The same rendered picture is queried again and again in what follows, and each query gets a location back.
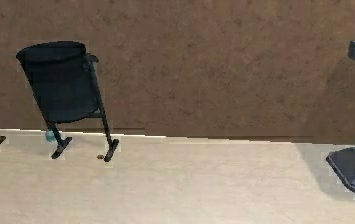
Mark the black bin on stand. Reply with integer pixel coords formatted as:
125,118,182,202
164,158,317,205
15,40,120,163

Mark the small light blue object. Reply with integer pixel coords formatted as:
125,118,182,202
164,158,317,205
45,129,57,144

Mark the dark grey pedestal furniture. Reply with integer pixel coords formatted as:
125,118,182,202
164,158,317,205
325,40,355,197

